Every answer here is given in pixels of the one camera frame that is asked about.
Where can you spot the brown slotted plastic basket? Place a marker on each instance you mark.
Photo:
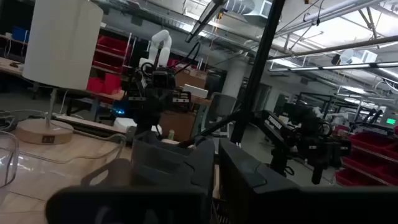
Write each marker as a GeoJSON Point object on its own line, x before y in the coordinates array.
{"type": "Point", "coordinates": [119, 174]}

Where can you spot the white ceiling air unit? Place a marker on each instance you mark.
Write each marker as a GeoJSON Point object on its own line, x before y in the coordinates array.
{"type": "Point", "coordinates": [357, 56]}

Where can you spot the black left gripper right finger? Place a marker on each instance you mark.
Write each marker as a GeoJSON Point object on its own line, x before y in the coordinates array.
{"type": "Point", "coordinates": [342, 208]}

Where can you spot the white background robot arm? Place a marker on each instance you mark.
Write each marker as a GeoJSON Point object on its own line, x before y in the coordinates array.
{"type": "Point", "coordinates": [160, 40]}

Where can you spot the white concrete column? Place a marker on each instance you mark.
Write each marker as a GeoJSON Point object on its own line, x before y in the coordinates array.
{"type": "Point", "coordinates": [234, 77]}

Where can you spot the grey slotted plastic basket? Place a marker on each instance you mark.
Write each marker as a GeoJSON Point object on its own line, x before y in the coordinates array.
{"type": "Point", "coordinates": [161, 161]}

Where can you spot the black slotted plastic basket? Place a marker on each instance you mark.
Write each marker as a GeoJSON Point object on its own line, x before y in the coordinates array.
{"type": "Point", "coordinates": [239, 161]}

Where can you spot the blue storage bin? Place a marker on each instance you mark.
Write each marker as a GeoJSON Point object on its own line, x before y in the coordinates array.
{"type": "Point", "coordinates": [20, 34]}

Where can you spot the silver air duct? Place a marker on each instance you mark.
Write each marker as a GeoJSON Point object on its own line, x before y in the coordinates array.
{"type": "Point", "coordinates": [248, 7]}

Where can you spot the red bin rack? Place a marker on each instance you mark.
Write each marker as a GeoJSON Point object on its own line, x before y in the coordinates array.
{"type": "Point", "coordinates": [367, 140]}

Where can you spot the long ceiling light strip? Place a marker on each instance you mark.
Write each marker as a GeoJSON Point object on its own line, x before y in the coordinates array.
{"type": "Point", "coordinates": [342, 66]}

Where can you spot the black diagonal frame strut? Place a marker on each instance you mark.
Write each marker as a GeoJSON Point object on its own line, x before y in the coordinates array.
{"type": "Point", "coordinates": [217, 124]}

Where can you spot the red bins on shelf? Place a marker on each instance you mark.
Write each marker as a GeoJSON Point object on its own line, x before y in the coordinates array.
{"type": "Point", "coordinates": [109, 46]}

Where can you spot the clear plastic basket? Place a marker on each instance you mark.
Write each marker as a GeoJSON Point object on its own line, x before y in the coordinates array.
{"type": "Point", "coordinates": [9, 161]}
{"type": "Point", "coordinates": [77, 152]}

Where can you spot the white shade table lamp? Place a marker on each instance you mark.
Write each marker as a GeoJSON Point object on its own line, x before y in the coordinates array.
{"type": "Point", "coordinates": [62, 46]}

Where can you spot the white flat box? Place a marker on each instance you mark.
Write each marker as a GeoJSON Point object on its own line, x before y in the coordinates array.
{"type": "Point", "coordinates": [196, 91]}

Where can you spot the green exit sign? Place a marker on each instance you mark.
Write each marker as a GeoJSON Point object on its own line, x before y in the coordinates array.
{"type": "Point", "coordinates": [390, 121]}

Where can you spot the grey office chair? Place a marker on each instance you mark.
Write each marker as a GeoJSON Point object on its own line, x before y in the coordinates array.
{"type": "Point", "coordinates": [222, 105]}

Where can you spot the black metal frame post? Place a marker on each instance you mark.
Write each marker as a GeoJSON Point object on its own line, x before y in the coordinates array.
{"type": "Point", "coordinates": [261, 62]}

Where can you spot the red storage boxes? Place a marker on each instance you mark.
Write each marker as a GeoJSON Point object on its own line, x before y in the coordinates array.
{"type": "Point", "coordinates": [105, 84]}

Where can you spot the large brown cardboard box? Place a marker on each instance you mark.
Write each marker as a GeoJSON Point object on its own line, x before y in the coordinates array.
{"type": "Point", "coordinates": [177, 124]}

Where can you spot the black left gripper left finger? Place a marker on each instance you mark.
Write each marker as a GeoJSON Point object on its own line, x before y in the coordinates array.
{"type": "Point", "coordinates": [124, 208]}

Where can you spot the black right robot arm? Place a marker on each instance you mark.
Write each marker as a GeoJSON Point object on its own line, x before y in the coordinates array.
{"type": "Point", "coordinates": [146, 121]}

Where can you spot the black background robot arm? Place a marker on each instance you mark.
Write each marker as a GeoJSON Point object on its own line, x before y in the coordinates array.
{"type": "Point", "coordinates": [304, 124]}

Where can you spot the white flat board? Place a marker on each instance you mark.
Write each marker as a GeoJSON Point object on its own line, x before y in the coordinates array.
{"type": "Point", "coordinates": [87, 123]}

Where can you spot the small green bottle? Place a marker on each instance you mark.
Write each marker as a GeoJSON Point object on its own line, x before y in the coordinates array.
{"type": "Point", "coordinates": [171, 134]}

